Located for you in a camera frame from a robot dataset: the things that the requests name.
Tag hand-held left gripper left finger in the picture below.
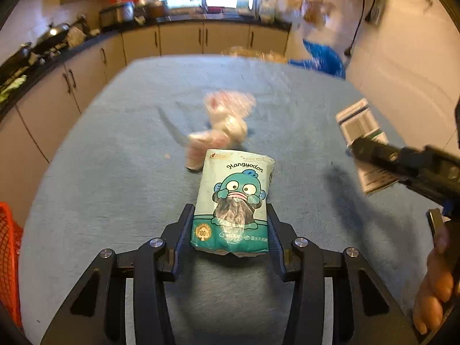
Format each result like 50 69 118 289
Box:
40 203 196 345

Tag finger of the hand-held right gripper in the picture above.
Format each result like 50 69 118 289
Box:
350 137 408 187

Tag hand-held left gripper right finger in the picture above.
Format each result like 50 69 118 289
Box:
266 203 421 345

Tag white printed paper booklet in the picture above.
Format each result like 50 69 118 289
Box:
335 98 399 196

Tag teal cartoon tissue packet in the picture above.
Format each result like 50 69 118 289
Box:
190 149 277 257

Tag red plastic basket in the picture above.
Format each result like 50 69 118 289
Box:
0 201 24 327

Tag person's right hand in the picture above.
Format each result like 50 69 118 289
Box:
413 223 455 335

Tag teal tablecloth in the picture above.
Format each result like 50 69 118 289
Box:
16 55 450 345

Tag blue plastic bag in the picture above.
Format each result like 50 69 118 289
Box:
287 39 346 80

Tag pink white crumpled plastic bag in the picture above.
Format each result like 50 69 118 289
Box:
185 90 257 171

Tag translucent tan plastic bag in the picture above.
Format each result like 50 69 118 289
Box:
221 46 288 64

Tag beige base cabinets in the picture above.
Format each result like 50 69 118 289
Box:
0 22 292 202

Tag black kitchen countertop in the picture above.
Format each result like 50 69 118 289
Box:
0 12 292 119

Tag white crumpled bag on counter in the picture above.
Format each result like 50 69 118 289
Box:
68 27 89 47

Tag green dish cloth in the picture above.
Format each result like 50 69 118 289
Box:
0 75 27 103

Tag silver cooking pot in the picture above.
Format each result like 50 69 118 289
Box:
115 2 135 22

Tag black wall cable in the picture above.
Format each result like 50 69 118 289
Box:
345 0 382 56

